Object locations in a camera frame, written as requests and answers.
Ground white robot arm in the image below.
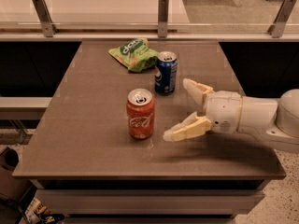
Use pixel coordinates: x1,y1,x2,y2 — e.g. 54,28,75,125
164,78,299,153

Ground middle metal railing bracket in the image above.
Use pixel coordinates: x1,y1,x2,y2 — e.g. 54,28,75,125
158,0,169,37

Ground green chip bag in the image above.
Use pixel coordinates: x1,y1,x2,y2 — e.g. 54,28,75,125
108,38,159,73

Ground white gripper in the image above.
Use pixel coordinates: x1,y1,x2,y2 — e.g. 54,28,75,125
163,78,242,142

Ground left metal railing bracket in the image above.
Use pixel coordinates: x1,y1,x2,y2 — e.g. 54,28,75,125
32,0,56,37

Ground right metal railing bracket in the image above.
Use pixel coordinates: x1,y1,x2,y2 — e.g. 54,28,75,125
267,0,297,38

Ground dark bin at left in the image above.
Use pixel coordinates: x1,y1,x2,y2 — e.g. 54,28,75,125
0,147,32,202

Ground metal railing bracket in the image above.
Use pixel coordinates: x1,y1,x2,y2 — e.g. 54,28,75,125
32,0,56,37
158,0,169,37
267,0,297,38

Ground white table drawer base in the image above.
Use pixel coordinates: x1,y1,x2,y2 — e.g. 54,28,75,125
36,189,264,217

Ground printed package on floor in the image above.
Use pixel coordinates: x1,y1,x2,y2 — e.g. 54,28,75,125
19,198,64,224

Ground orange coke can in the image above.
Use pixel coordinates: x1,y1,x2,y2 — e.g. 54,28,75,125
126,89,155,139

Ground blue pepsi can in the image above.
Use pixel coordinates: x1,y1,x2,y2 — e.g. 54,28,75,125
155,51,178,95

